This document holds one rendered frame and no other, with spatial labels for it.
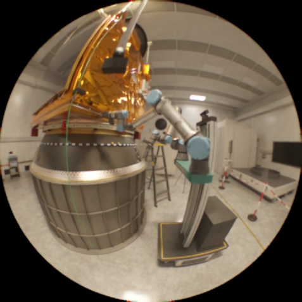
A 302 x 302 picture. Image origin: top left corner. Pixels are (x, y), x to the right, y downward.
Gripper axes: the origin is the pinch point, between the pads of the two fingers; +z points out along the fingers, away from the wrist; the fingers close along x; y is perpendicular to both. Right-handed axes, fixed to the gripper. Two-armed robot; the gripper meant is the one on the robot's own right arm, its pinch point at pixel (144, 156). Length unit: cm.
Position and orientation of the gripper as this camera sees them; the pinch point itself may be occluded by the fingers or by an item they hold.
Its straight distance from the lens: 111.8
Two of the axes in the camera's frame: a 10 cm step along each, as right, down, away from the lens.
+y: 9.0, 4.4, 0.5
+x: -0.8, 0.5, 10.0
